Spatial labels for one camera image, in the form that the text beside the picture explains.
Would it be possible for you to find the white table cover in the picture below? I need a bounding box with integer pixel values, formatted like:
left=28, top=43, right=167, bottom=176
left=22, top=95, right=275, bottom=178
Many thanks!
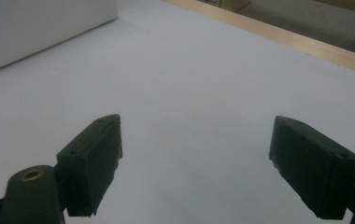
left=0, top=0, right=355, bottom=224

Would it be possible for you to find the white storage box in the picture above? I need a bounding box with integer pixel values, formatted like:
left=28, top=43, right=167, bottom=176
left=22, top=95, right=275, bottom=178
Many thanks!
left=0, top=0, right=120, bottom=77

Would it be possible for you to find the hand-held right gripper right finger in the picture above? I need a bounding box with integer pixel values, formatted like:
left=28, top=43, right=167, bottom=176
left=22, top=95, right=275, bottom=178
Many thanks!
left=268, top=115, right=355, bottom=220

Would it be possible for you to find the wooden table edge strip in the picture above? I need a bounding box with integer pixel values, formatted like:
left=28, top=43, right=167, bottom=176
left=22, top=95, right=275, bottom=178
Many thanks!
left=162, top=0, right=355, bottom=78

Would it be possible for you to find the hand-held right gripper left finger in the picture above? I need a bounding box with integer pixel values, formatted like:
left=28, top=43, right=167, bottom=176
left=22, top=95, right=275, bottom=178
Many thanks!
left=56, top=113, right=123, bottom=217

